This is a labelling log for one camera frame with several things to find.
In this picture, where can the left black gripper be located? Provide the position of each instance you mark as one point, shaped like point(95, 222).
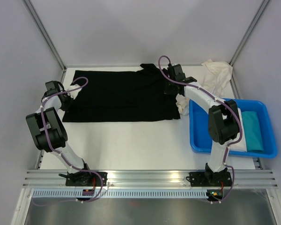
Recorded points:
point(71, 101)

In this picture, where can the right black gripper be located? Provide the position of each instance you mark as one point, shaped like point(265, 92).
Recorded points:
point(167, 91)

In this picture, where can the black t-shirt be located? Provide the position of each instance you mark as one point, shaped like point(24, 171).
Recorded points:
point(124, 96)

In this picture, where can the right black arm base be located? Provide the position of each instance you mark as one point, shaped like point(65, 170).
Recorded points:
point(206, 179)

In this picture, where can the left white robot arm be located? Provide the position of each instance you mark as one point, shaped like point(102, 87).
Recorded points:
point(49, 134)

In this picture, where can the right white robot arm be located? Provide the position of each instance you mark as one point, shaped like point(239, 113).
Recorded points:
point(224, 125)

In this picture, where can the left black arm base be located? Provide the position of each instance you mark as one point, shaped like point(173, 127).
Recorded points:
point(83, 179)

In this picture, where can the crumpled cream t-shirt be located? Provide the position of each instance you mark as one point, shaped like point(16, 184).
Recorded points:
point(212, 76)

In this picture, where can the blue plastic bin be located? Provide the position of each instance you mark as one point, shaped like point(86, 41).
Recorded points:
point(201, 142)

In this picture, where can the rolled white t-shirt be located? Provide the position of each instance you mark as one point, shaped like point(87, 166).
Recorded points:
point(241, 145)

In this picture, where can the rolled teal t-shirt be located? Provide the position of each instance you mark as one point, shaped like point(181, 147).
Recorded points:
point(252, 132)

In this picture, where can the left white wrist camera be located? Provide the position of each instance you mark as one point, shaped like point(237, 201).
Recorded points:
point(73, 90)

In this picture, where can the left aluminium frame post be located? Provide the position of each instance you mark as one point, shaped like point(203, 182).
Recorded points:
point(38, 22)

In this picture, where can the aluminium frame post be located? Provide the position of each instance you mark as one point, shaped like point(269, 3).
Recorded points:
point(249, 31)
point(38, 22)

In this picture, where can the aluminium mounting rail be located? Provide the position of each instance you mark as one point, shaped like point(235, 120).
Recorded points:
point(150, 179)

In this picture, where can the slotted white cable duct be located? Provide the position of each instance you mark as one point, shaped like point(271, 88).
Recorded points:
point(120, 193)

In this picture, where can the right aluminium frame post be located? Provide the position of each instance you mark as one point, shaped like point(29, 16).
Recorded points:
point(249, 31)

